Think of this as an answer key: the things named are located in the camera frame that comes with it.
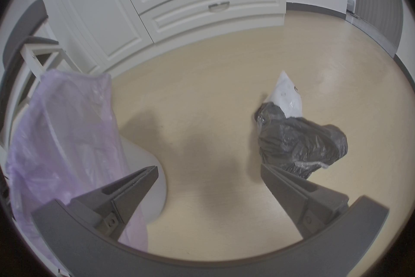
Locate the white printed wrapper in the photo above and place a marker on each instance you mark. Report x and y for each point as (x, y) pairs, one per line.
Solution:
(287, 94)

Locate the white chair dark grey seat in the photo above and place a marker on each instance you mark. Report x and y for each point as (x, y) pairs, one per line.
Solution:
(29, 19)

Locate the purple plastic bag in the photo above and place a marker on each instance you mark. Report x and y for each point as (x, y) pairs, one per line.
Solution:
(64, 139)

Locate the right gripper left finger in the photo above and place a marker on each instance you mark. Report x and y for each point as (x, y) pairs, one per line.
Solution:
(126, 198)

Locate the grey ribbed door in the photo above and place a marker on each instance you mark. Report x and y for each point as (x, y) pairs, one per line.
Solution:
(376, 0)

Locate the black plastic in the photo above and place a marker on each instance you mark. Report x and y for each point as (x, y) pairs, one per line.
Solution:
(301, 142)

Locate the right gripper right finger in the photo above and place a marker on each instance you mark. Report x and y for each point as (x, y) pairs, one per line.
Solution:
(298, 201)

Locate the white trash bin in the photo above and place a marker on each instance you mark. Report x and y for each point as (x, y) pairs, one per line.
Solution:
(142, 165)

